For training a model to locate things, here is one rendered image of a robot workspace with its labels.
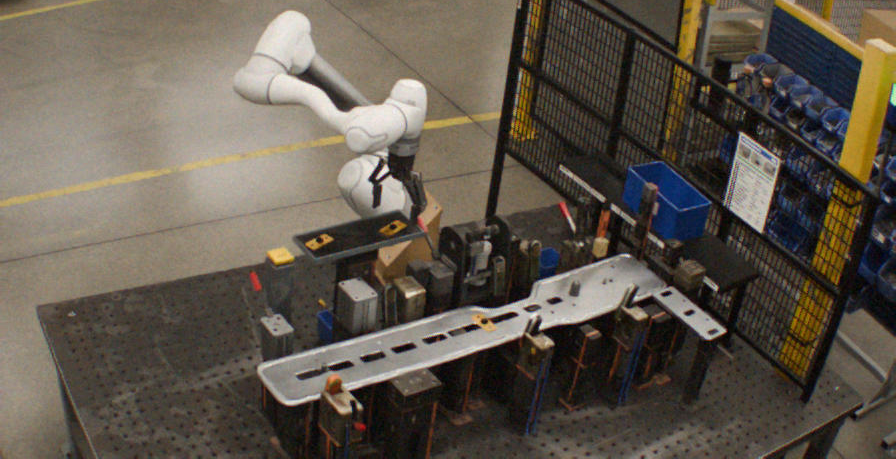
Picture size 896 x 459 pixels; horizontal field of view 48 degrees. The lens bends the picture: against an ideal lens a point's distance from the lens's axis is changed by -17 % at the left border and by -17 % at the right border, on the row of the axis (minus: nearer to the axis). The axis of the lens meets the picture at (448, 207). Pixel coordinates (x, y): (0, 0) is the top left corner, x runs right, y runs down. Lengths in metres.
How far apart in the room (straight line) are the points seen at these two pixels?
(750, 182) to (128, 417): 2.18
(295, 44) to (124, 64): 3.81
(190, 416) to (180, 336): 0.41
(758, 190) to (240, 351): 1.78
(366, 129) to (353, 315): 0.53
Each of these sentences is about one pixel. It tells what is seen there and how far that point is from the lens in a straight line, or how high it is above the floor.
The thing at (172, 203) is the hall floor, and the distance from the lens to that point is 5.82.
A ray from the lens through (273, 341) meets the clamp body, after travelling 3.22.
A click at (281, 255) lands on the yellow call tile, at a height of 1.16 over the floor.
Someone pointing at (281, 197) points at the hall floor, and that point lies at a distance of 5.89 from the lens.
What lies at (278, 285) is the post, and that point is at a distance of 3.36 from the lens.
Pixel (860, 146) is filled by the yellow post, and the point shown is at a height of 1.65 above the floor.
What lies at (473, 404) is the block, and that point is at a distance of 3.61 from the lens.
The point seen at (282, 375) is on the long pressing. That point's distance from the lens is 3.16.
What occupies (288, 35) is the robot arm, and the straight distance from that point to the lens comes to 3.65.
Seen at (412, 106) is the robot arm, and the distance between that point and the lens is 3.26.
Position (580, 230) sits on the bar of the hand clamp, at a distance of 3.73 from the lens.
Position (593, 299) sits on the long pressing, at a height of 1.00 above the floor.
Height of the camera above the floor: 3.00
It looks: 30 degrees down
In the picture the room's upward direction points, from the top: 8 degrees clockwise
